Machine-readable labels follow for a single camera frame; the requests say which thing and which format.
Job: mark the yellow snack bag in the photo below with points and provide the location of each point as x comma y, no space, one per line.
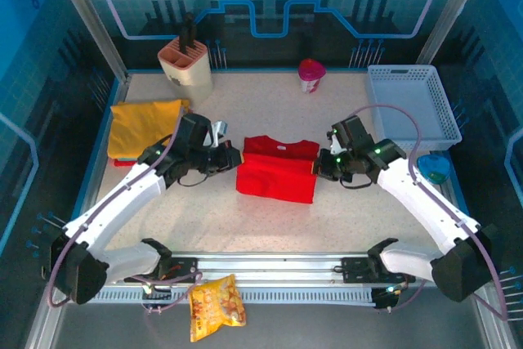
216,306

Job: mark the blue lidded cup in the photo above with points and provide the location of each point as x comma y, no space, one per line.
434,167

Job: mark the aluminium mounting rail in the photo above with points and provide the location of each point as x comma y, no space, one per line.
265,267

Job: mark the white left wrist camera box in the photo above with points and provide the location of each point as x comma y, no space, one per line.
216,130

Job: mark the pink lidded cup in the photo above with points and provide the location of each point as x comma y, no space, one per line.
310,75

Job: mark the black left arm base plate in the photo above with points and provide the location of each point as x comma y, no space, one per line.
184,271

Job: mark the bright red t-shirt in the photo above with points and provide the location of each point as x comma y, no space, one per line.
274,177

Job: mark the yellow folded t-shirt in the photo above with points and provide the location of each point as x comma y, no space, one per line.
139,124

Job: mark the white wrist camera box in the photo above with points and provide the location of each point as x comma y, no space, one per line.
335,145
216,130

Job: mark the pink and beige knife block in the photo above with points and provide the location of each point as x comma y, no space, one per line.
192,75

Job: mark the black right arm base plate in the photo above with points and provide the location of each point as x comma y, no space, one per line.
355,269

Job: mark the red folded t-shirt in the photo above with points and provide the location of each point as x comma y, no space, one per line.
126,163

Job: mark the white plastic mesh basket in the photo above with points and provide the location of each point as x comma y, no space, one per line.
408,91

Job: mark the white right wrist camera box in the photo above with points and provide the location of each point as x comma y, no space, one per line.
335,145

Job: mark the aluminium frame post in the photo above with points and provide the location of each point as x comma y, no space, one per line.
449,10
90,18

